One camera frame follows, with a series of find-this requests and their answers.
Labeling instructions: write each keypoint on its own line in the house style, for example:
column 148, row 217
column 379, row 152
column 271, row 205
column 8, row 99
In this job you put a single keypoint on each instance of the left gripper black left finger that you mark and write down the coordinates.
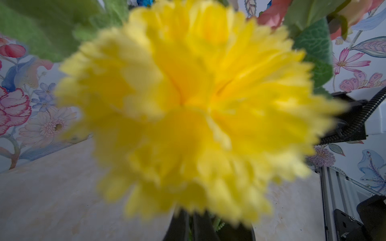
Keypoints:
column 179, row 228

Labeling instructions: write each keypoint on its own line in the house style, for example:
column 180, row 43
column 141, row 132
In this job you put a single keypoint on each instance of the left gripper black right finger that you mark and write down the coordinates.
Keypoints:
column 204, row 227

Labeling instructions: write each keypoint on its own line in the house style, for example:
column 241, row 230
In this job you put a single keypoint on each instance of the yellow carnation flower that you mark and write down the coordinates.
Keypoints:
column 191, row 106

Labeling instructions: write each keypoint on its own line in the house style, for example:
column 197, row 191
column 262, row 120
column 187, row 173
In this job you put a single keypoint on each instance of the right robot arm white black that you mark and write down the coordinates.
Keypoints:
column 366, row 116

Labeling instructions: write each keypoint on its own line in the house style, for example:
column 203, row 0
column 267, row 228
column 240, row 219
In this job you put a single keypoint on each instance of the large sunflower in grey vase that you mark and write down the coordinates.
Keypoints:
column 308, row 27

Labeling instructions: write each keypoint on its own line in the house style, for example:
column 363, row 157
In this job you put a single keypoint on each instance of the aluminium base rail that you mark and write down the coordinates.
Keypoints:
column 352, row 211

